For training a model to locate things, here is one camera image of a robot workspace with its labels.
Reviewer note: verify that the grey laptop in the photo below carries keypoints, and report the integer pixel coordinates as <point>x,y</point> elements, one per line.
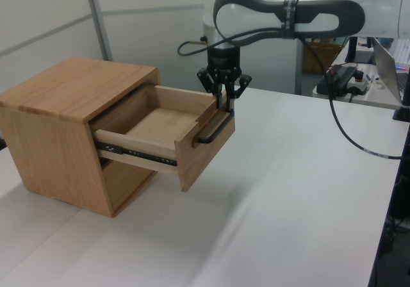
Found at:
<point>384,66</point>

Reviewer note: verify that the grey metal partition post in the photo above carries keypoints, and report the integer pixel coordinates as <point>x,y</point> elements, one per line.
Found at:
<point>99,21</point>
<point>300,69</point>

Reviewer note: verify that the emergency stop button box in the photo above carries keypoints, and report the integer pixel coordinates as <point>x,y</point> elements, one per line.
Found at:
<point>360,83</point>

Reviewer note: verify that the black power box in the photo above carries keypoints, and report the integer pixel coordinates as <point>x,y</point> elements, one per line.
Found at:
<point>336,78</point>

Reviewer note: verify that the black monitor stand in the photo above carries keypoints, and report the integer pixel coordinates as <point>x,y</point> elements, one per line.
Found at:
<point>352,50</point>

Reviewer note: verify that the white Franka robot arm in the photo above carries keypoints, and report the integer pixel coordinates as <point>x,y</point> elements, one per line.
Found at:
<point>384,11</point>

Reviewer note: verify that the wooden cabinet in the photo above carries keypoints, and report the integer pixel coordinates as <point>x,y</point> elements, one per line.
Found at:
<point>48,139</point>

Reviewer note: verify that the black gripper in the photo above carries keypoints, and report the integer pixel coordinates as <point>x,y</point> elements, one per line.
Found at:
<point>224,61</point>

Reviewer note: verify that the scissors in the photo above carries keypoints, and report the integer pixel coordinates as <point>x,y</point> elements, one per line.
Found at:
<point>373,80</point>

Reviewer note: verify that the brown wooden furniture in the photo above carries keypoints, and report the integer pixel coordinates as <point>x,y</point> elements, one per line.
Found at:
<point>317,58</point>

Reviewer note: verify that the white keyboard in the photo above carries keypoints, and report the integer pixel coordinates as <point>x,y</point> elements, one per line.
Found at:
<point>402,51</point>

